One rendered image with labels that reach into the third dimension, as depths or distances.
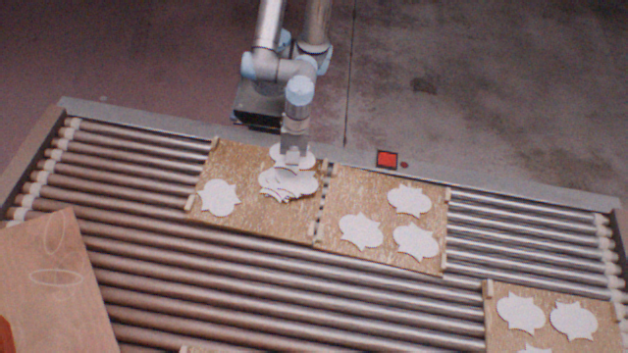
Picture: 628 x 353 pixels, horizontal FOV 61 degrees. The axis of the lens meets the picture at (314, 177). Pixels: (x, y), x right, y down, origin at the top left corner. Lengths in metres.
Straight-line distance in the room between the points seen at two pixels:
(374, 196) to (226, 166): 0.51
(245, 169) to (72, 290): 0.67
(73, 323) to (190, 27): 2.82
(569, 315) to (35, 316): 1.48
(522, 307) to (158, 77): 2.63
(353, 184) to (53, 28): 2.78
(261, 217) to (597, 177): 2.47
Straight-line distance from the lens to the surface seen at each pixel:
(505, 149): 3.54
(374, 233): 1.71
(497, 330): 1.69
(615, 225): 2.11
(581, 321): 1.81
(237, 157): 1.86
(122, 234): 1.73
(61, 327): 1.49
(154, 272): 1.65
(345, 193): 1.79
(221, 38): 3.88
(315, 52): 1.90
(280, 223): 1.70
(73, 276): 1.55
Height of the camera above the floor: 2.35
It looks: 51 degrees down
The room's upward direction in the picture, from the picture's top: 10 degrees clockwise
